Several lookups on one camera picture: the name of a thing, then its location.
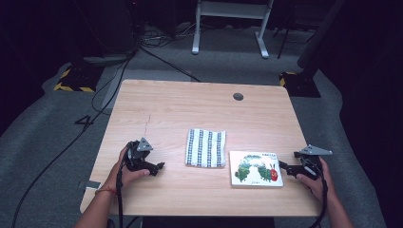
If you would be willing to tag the metal table edge clip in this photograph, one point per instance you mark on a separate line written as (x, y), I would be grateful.
(90, 184)

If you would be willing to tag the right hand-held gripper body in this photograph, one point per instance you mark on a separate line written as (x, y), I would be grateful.
(309, 166)

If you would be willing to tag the black stand base yellow corner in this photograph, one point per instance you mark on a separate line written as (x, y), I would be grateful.
(301, 85)

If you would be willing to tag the person's right hand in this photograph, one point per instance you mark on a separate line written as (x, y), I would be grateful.
(320, 188)

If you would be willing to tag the person's left hand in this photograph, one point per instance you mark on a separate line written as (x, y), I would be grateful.
(127, 178)

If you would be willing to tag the black tripod stand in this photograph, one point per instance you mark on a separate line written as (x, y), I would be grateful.
(285, 34)

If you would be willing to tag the blue striped white cloth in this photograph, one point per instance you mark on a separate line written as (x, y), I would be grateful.
(206, 148)

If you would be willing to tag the black yellow striped stand base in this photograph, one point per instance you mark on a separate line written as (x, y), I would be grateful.
(79, 79)

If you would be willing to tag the black equipment cabinet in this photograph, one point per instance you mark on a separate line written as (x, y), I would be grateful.
(115, 25)

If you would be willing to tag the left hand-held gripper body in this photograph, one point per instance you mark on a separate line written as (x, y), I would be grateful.
(135, 157)

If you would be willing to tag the white desk frame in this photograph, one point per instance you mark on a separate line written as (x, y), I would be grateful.
(233, 11)

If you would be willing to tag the white caterpillar picture book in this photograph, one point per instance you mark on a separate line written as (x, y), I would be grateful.
(255, 169)

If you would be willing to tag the grey stand pole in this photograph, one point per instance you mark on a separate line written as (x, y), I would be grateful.
(318, 34)

